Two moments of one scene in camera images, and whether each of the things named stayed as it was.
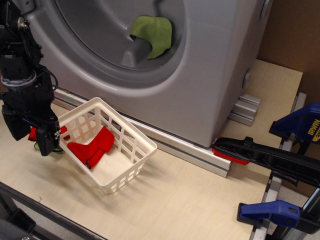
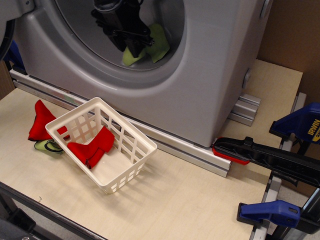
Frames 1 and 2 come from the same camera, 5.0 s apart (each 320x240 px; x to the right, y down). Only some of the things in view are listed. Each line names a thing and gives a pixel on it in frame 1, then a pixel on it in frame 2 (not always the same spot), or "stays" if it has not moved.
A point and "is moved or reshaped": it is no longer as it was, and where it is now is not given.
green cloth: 157,30 is moved or reshaped
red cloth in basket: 91,154 stays
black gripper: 30,94 → 122,18
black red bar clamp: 291,166 stays
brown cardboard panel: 291,39 stays
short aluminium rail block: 245,109 stays
